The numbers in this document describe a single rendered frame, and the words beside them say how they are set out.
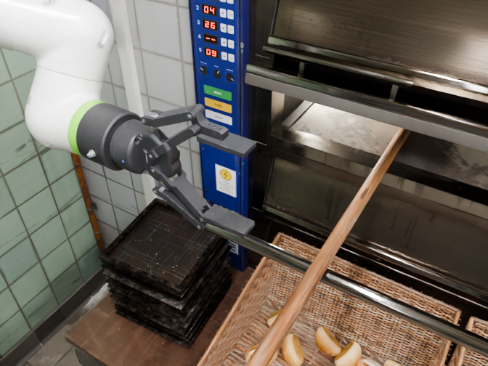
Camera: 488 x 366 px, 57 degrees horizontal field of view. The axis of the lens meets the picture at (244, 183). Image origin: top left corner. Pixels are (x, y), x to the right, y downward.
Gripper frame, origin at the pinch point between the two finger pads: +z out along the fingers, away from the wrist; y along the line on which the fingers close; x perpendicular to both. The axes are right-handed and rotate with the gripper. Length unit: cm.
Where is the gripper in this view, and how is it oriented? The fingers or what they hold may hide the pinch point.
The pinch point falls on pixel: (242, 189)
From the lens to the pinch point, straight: 59.5
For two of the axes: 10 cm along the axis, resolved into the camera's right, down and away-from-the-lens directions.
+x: -5.3, 5.4, -6.5
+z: 8.5, 3.4, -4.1
